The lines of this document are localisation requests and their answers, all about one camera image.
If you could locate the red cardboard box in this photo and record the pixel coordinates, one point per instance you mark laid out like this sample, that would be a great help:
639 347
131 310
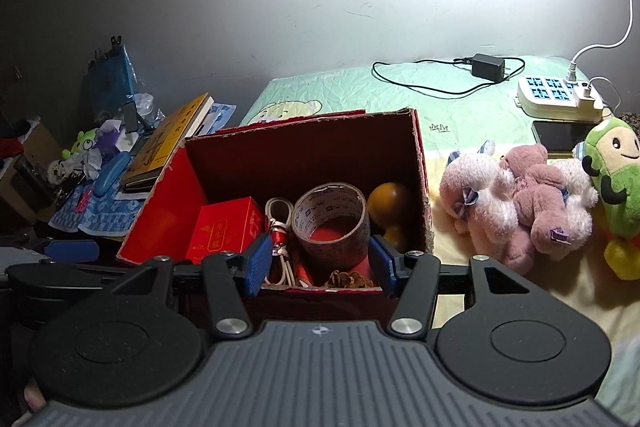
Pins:
165 212

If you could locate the brown gourd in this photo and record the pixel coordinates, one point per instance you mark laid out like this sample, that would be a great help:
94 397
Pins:
387 202

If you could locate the white pink plush toy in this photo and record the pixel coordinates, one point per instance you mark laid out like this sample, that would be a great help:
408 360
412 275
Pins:
480 202

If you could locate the brown packing tape roll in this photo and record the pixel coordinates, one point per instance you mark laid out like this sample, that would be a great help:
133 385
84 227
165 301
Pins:
325 255

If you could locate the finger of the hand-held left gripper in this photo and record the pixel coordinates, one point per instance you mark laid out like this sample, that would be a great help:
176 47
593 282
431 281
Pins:
70 251

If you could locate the pink plush bear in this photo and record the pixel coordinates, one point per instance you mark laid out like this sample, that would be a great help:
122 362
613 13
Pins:
537 197

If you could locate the small green plush toy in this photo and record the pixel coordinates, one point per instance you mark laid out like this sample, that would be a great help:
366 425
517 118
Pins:
82 144

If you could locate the brown cardboard carton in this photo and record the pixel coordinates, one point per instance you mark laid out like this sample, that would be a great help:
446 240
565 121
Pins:
30 167

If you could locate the small red box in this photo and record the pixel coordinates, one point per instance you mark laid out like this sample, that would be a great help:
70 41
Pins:
225 227

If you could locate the large green plush toy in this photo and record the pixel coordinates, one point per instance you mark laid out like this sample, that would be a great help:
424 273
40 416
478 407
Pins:
615 177

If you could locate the yellow book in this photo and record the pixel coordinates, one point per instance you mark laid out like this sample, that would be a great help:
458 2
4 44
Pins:
165 142

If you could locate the white power strip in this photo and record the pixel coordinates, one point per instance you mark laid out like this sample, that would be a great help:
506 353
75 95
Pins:
545 99

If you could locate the black smartphone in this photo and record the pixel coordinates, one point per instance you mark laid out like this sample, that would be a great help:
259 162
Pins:
565 135

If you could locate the blue white booklet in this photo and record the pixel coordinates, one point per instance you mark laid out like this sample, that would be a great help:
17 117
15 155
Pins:
217 117

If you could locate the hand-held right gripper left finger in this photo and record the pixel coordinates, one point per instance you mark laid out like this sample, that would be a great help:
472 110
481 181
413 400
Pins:
257 264

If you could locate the white charger plug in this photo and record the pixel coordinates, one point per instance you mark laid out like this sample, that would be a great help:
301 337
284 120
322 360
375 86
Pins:
587 94

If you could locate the blue glasses case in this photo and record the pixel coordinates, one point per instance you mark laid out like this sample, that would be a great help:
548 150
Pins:
112 174

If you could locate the red cylindrical stick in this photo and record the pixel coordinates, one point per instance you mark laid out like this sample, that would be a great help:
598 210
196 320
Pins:
302 274

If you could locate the blue plastic bag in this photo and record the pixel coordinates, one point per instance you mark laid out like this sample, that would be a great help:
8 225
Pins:
107 77

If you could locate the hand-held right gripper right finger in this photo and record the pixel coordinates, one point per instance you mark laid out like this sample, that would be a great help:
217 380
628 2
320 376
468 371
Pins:
382 264

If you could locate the blue patterned cloth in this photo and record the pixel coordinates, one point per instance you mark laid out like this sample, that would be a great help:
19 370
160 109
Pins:
100 214

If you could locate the clear plastic bag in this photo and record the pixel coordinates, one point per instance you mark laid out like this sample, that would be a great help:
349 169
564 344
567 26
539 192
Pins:
147 107

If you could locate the brown pine cone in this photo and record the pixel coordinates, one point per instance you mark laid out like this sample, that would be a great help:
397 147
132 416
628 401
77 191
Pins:
347 279

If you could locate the black power adapter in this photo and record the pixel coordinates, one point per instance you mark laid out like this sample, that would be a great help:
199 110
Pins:
489 68

